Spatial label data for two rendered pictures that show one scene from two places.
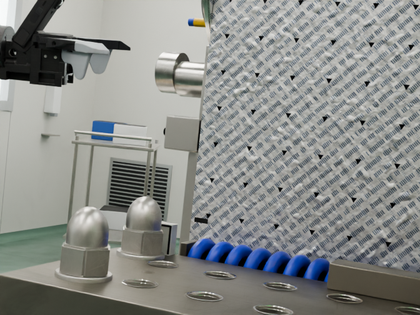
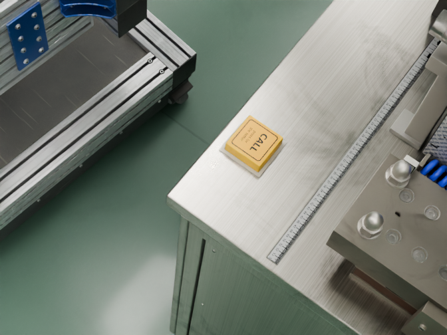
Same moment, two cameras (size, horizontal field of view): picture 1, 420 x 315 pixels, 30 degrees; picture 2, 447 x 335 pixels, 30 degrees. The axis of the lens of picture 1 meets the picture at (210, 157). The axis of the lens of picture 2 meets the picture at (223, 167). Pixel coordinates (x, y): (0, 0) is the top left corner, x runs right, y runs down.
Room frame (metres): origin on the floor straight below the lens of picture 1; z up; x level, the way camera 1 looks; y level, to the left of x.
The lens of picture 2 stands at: (0.00, 0.27, 2.14)
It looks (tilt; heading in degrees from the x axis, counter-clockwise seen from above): 64 degrees down; 3
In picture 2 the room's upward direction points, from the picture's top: 11 degrees clockwise
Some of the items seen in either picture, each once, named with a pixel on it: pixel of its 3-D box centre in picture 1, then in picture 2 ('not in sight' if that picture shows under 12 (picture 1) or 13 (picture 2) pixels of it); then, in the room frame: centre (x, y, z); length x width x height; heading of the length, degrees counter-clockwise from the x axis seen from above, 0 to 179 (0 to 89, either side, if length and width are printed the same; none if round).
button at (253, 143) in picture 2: not in sight; (253, 143); (0.65, 0.26, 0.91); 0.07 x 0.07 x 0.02; 67
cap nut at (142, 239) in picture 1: (143, 225); (400, 171); (0.59, 0.04, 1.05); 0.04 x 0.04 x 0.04
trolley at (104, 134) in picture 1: (114, 195); not in sight; (5.52, 0.65, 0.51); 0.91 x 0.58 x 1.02; 1
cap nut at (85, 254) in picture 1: (87, 241); (372, 222); (0.49, 0.07, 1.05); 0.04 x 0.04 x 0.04
